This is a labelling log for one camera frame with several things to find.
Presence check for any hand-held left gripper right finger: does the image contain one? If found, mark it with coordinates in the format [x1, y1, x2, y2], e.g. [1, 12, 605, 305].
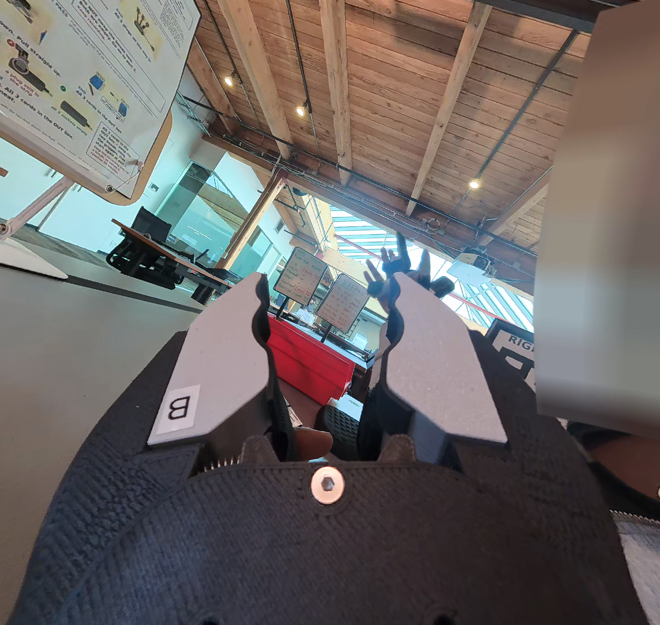
[358, 271, 509, 465]

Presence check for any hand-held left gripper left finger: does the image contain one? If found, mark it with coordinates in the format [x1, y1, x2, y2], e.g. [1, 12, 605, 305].
[147, 271, 299, 462]

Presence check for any red plastic bin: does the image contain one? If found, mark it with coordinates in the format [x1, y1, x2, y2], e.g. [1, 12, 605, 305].
[266, 312, 358, 409]

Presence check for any black power strip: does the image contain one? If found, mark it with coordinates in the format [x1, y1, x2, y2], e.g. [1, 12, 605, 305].
[363, 231, 456, 317]

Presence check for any person's left hand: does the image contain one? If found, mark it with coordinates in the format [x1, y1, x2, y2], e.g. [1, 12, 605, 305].
[293, 425, 334, 463]

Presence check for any white ceiling projector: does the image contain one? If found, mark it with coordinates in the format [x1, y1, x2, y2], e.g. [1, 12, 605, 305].
[447, 246, 509, 289]

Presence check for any handwritten whiteboard sign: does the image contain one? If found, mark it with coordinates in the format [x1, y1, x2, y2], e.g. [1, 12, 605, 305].
[272, 246, 330, 307]
[315, 272, 372, 335]

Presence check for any brown office desk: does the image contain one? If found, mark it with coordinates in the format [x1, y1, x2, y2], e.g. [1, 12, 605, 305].
[111, 216, 234, 297]

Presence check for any black office chair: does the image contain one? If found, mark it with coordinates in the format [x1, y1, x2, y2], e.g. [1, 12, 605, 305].
[105, 205, 182, 291]

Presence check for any white board stand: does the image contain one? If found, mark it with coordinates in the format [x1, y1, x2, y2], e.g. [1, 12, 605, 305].
[0, 175, 74, 281]

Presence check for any white instruction board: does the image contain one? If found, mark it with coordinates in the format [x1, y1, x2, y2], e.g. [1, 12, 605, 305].
[0, 0, 203, 207]

